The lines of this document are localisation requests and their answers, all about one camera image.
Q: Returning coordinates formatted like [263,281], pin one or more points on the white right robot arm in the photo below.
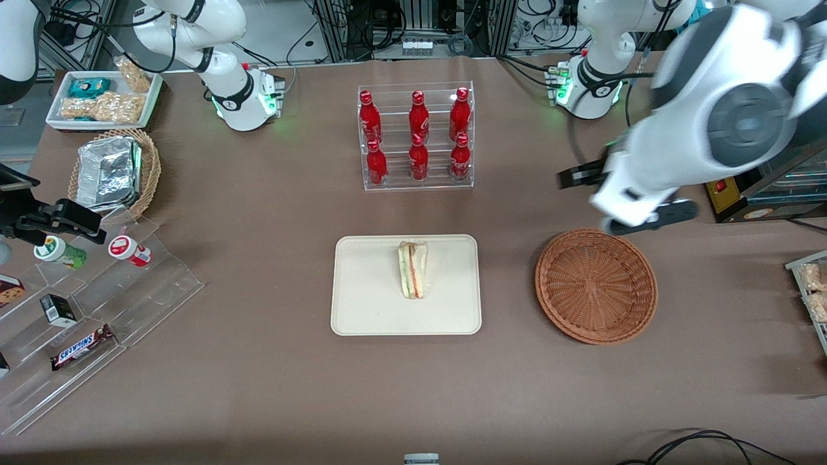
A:
[232,90]

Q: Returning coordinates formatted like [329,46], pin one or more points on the brown cookie box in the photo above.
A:
[10,290]

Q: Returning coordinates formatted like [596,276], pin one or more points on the white power strip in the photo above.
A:
[417,46]

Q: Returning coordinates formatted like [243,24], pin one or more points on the red cola bottle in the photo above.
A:
[459,116]
[369,119]
[376,166]
[460,161]
[418,119]
[418,161]

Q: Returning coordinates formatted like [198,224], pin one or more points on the green label white cup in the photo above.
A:
[58,252]

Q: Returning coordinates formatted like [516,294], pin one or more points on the clear bag of fried snacks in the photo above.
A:
[134,76]

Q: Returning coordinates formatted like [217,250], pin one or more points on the small grey device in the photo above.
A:
[421,460]

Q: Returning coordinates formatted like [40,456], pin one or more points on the dark snack packet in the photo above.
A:
[4,365]

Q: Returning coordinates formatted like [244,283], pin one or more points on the red label white cup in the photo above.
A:
[129,250]

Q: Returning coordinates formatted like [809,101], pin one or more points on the small black box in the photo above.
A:
[58,310]

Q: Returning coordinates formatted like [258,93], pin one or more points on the tray with wrapped pastries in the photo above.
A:
[791,265]

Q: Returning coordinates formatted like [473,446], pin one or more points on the clear bag of crackers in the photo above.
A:
[819,307]
[815,278]

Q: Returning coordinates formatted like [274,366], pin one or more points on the aluminium frame rack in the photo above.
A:
[336,32]

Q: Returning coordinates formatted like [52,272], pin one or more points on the white rectangular snack tray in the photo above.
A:
[150,106]

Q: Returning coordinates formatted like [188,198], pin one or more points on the round brown wicker basket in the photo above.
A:
[594,287]

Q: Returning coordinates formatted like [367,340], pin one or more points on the triangle sandwich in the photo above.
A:
[413,271]

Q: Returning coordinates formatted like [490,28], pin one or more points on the black glass food warmer cabinet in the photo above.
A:
[801,174]

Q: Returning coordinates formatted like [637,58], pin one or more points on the teal snack packet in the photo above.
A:
[89,87]

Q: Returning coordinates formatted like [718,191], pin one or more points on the cream plastic serving tray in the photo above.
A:
[368,290]

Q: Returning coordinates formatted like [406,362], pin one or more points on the clear bag of nut bars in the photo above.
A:
[103,106]

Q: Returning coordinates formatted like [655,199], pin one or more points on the clear acrylic bottle rack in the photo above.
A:
[394,129]

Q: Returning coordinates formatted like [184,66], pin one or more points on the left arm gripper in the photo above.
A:
[596,170]

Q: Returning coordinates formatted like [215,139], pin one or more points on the oval wicker basket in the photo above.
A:
[152,168]

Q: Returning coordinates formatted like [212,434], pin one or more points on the clear acrylic stepped display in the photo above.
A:
[161,284]

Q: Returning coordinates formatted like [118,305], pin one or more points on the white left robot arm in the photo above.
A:
[711,77]

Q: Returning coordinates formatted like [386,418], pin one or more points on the Snickers chocolate bar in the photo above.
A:
[81,347]

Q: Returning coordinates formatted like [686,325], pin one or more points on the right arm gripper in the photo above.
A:
[31,221]

